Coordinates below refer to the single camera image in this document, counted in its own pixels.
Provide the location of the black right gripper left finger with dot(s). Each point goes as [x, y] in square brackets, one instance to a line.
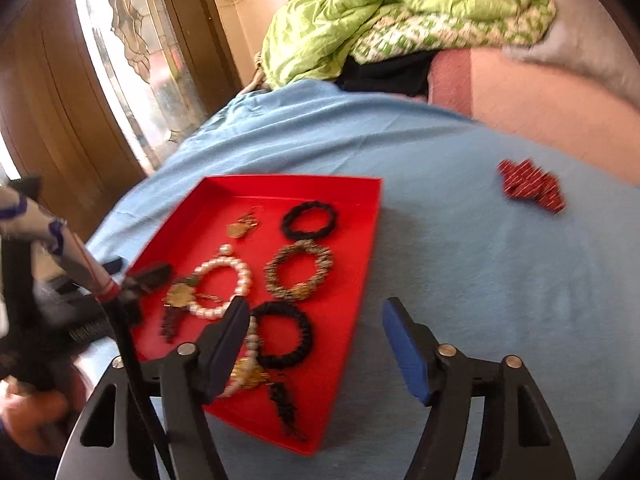
[145, 419]

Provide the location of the black velvet scrunchie with charm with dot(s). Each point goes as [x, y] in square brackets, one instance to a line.
[286, 335]

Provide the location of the pearl drop earring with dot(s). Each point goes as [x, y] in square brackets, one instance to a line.
[226, 250]

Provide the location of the gold coin pendant earring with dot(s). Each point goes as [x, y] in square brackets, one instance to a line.
[241, 226]

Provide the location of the leopard print beaded scrunchie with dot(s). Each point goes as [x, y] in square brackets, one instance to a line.
[297, 270]

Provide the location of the red jewelry tray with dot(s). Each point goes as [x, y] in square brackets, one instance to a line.
[336, 212]

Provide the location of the person's left hand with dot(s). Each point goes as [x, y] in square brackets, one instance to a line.
[37, 422]

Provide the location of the light blue bed blanket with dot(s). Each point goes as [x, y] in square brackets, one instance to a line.
[488, 274]

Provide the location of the red polka dot scrunchie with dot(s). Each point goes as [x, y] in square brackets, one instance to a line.
[526, 181]

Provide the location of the stained glass wooden door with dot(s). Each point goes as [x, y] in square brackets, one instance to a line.
[96, 94]

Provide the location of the pink bolster cushion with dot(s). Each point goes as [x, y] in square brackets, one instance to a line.
[540, 103]

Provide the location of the black folded garment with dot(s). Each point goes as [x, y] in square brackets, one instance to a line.
[406, 75]

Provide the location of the grey quilted pillow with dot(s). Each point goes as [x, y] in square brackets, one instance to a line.
[585, 40]

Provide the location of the green quilted comforter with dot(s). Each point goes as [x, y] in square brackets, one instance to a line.
[313, 39]

